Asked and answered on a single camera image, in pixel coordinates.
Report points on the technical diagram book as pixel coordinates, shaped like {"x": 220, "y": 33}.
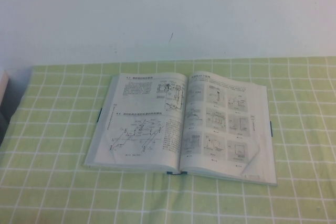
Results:
{"x": 157, "y": 119}

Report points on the white box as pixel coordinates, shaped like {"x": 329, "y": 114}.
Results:
{"x": 2, "y": 87}

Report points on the green white checked tablecloth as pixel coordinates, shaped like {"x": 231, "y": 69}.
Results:
{"x": 52, "y": 182}

